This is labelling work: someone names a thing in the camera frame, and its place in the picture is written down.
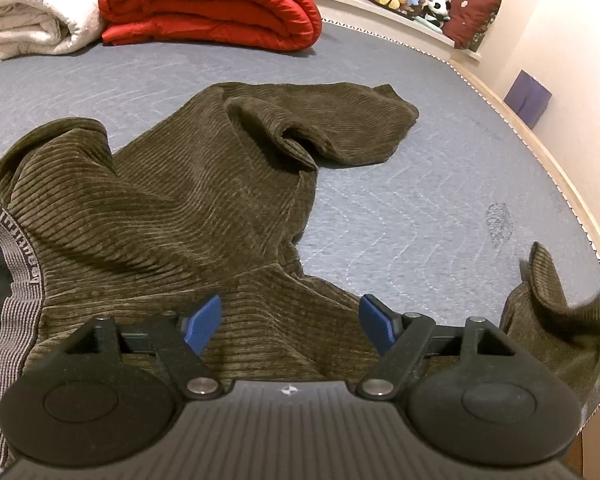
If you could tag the maroon cushion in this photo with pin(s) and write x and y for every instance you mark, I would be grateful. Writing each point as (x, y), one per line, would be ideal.
(472, 17)

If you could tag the white folded blanket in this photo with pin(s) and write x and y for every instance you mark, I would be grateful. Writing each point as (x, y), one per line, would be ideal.
(25, 15)

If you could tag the red folded quilt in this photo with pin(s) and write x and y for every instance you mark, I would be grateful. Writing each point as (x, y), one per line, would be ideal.
(205, 5)

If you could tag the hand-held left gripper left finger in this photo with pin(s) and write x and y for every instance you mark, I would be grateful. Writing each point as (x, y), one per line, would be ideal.
(206, 321)

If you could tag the white window ledge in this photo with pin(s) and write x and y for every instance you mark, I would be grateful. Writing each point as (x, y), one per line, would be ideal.
(380, 17)

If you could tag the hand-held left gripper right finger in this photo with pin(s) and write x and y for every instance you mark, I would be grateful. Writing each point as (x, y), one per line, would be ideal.
(375, 321)

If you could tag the panda plush toy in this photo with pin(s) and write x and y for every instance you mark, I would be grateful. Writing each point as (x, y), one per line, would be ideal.
(437, 10)

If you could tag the grey quilted mattress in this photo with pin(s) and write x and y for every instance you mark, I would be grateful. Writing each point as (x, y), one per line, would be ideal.
(430, 195)

